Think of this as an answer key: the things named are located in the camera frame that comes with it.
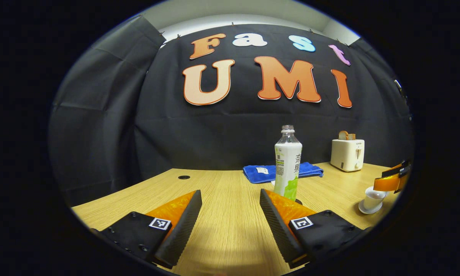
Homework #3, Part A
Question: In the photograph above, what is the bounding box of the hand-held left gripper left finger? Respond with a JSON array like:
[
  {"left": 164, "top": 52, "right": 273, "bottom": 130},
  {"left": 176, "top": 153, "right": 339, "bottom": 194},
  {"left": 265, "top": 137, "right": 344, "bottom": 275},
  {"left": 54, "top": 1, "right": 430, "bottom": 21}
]
[{"left": 89, "top": 189, "right": 203, "bottom": 269}]

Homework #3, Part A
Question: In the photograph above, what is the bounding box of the black metal stand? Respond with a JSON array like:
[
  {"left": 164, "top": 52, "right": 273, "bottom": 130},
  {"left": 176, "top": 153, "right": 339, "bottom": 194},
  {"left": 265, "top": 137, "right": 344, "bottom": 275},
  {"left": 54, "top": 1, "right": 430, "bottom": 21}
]
[{"left": 394, "top": 79, "right": 411, "bottom": 119}]

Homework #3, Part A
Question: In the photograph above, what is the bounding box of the black backdrop cloth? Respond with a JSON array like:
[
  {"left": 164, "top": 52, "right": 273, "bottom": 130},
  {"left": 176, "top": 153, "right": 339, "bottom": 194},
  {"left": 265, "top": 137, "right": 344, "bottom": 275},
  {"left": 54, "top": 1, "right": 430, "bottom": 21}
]
[{"left": 48, "top": 15, "right": 415, "bottom": 207}]

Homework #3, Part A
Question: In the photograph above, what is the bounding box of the cream toaster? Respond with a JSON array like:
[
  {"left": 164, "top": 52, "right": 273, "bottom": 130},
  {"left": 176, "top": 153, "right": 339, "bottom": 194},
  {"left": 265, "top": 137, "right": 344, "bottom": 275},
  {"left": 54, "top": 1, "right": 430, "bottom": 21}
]
[{"left": 331, "top": 139, "right": 365, "bottom": 172}]

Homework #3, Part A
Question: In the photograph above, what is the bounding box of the white teacup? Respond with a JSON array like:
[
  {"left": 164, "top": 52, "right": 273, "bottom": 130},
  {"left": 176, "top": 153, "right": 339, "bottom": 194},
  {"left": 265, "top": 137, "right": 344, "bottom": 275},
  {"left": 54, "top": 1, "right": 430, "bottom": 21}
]
[{"left": 364, "top": 196, "right": 385, "bottom": 211}]

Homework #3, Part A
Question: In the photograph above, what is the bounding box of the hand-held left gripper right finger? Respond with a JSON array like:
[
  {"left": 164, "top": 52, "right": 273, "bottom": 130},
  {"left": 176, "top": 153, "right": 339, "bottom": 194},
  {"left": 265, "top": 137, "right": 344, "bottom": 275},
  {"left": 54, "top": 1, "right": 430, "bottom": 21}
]
[{"left": 259, "top": 188, "right": 373, "bottom": 269}]

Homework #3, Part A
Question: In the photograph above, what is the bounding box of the blue folded towel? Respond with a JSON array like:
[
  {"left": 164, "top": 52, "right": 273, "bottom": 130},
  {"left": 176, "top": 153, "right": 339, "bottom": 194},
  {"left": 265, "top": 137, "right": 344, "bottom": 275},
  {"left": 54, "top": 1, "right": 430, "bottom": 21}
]
[{"left": 243, "top": 162, "right": 324, "bottom": 184}]

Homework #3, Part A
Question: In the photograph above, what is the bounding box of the white green label water bottle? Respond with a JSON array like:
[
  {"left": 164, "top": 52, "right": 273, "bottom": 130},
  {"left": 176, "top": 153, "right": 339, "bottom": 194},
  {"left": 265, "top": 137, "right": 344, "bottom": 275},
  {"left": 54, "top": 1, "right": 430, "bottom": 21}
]
[{"left": 274, "top": 125, "right": 303, "bottom": 202}]

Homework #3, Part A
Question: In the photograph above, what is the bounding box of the white teacup lid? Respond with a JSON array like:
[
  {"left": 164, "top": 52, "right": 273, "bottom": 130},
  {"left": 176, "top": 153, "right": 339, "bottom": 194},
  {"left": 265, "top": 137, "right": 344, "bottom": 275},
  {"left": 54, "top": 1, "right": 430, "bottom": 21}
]
[{"left": 365, "top": 186, "right": 387, "bottom": 200}]

